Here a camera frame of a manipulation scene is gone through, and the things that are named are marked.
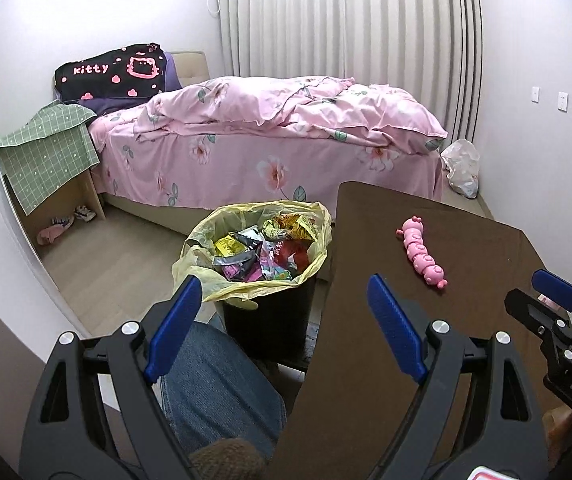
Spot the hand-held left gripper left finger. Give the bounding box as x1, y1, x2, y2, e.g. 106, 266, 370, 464
18, 276, 204, 480

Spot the brown fuzzy cloth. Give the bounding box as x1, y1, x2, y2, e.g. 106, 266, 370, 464
188, 437, 269, 480

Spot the heap of snack wrappers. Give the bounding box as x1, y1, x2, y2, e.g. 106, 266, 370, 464
213, 212, 319, 284

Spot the bed with pink floral sheet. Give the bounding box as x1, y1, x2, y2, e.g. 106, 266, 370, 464
88, 76, 449, 211

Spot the black trash bin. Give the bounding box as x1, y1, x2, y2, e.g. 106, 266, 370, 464
221, 275, 319, 362

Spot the pink caterpillar toy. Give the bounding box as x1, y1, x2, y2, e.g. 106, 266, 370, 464
395, 216, 451, 291

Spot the pink slipper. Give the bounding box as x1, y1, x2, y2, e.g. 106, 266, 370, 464
37, 225, 72, 246

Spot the beige padded headboard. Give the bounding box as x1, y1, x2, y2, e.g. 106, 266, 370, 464
170, 50, 211, 89

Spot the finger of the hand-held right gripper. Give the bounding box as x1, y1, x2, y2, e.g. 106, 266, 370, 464
532, 269, 572, 331
504, 288, 572, 346

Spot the white pleated curtain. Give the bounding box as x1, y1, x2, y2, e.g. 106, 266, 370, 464
216, 0, 482, 143

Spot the green checked cloth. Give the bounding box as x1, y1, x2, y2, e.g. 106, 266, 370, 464
0, 100, 101, 217

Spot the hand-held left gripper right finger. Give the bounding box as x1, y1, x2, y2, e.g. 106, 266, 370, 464
366, 273, 552, 480

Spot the white plastic bag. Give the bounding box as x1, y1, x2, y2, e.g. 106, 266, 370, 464
440, 139, 481, 199

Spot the wooden bedside table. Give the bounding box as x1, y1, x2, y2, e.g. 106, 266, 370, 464
3, 167, 106, 247

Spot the person's leg in jeans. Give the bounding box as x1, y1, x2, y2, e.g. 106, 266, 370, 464
158, 320, 287, 461

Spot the pink floral duvet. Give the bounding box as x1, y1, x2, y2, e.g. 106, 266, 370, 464
133, 76, 449, 157

